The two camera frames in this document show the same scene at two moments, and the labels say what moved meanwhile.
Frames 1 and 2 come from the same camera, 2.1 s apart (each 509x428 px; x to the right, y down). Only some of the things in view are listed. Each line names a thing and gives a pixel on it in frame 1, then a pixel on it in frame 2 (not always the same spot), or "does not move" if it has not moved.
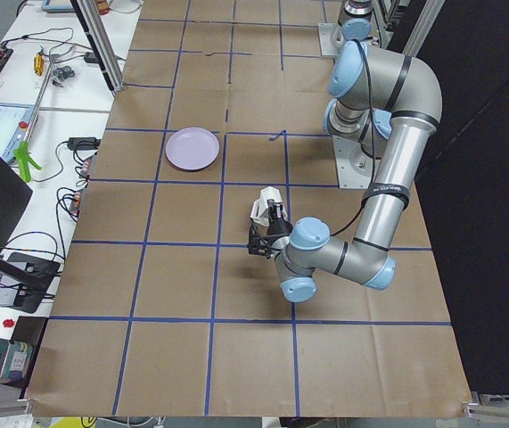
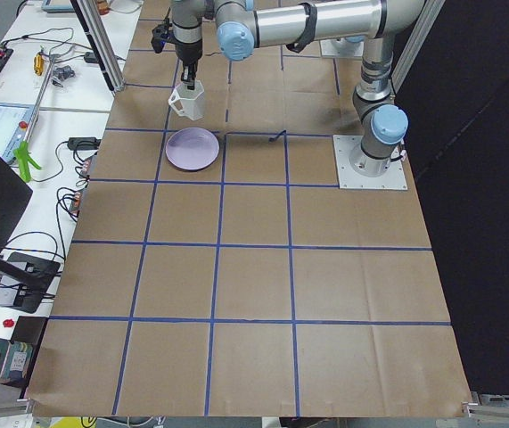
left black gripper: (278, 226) -> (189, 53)
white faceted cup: (259, 211) -> (189, 102)
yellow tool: (38, 64) does not move
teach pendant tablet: (4, 126) does not move
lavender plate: (192, 148) does not move
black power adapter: (80, 143) does not move
